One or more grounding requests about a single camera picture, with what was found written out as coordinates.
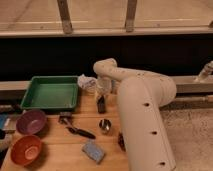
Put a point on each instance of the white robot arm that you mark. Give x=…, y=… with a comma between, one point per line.
x=162, y=132

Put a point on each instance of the dark grape bunch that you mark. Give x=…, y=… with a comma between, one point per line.
x=121, y=141

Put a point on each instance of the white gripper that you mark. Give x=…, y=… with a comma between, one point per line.
x=103, y=86

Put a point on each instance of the orange bowl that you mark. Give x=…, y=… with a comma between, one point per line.
x=26, y=150

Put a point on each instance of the purple bowl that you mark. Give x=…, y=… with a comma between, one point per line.
x=31, y=122

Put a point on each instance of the right metal post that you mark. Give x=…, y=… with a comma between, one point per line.
x=130, y=15

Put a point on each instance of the small metal cup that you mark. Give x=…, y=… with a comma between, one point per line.
x=105, y=126

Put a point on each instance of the metal post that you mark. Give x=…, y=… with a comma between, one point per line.
x=65, y=16
x=130, y=15

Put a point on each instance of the black eraser block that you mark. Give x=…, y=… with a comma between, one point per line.
x=101, y=105

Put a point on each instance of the crumpled white cloth in cup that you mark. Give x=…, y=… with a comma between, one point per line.
x=87, y=83

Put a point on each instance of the blue sponge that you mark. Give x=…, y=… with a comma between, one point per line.
x=93, y=151

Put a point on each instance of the left metal post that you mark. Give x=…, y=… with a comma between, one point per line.
x=65, y=16

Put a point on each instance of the green plastic tray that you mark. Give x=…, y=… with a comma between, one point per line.
x=51, y=93

